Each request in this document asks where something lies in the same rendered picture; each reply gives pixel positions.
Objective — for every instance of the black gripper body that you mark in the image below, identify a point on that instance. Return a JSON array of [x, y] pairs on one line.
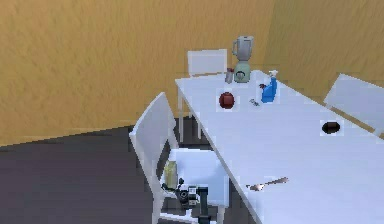
[[182, 196]]

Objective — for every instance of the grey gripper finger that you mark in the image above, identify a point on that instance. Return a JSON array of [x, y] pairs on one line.
[[169, 188], [181, 182]]

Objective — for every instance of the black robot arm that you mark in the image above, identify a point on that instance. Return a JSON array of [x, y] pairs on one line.
[[203, 203]]

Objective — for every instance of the grey shaker with red top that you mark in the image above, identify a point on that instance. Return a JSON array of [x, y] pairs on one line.
[[229, 77]]

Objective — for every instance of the yellowish paper drink carton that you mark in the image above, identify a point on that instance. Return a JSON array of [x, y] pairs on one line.
[[170, 173]]

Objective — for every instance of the white chair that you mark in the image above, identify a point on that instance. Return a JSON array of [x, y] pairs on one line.
[[358, 96], [195, 170], [207, 62]]

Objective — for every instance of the silver spoon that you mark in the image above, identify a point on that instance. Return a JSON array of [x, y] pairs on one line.
[[258, 186]]

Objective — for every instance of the dark red apple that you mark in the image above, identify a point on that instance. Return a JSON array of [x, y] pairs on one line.
[[226, 100]]

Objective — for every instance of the small silver metal piece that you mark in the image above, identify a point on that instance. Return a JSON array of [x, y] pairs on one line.
[[254, 102]]

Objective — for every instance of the white dining table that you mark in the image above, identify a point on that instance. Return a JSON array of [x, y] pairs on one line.
[[286, 153]]

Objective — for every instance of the blue spray bottle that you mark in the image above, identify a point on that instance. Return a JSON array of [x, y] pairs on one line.
[[269, 92]]

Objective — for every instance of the grey and green blender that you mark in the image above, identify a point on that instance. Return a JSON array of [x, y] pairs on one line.
[[243, 50]]

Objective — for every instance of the black oval bowl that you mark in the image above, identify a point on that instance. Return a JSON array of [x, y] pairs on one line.
[[331, 127]]

